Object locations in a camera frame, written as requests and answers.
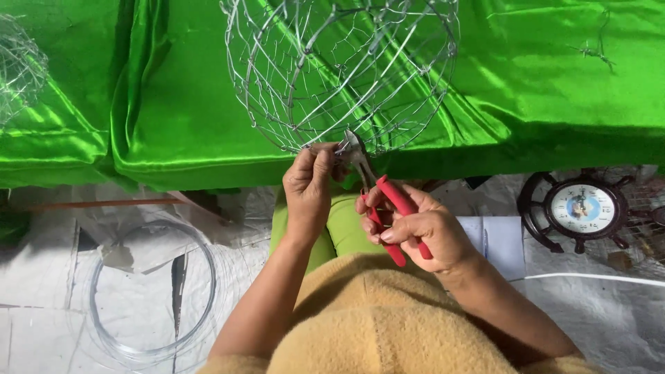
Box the red-handled pliers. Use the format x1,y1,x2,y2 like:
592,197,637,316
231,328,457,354
335,129,433,268

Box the white plastic tube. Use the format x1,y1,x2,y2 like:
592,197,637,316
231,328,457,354
524,272,665,288

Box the orange rod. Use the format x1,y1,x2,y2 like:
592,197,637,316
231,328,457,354
26,197,185,211

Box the person's left hand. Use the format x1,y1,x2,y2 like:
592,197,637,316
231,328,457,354
282,142,351,245

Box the person's yellow fleece top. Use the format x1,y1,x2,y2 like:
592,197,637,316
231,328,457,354
197,253,606,374

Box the green satin cloth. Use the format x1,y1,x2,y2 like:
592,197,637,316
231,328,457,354
0,0,665,192

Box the person's green trousers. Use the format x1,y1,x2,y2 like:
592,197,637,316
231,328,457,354
268,179,388,276

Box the coil of clear wire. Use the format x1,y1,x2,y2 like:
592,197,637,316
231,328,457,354
78,218,234,371

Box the white notebook with pen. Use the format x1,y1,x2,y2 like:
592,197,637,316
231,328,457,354
456,215,526,282

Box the white woven plastic sheet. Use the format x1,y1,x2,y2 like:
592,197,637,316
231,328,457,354
0,165,665,374

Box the ship wheel wall clock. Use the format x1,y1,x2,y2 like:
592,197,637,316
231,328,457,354
517,167,647,255

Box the wire scrap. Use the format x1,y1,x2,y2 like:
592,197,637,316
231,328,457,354
569,8,616,71

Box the person's right hand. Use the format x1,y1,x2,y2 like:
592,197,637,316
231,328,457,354
355,183,481,274

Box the small wire mesh frame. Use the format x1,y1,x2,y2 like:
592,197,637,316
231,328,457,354
0,13,49,128

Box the round wire mesh basket frame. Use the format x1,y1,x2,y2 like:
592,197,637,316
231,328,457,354
220,0,460,157

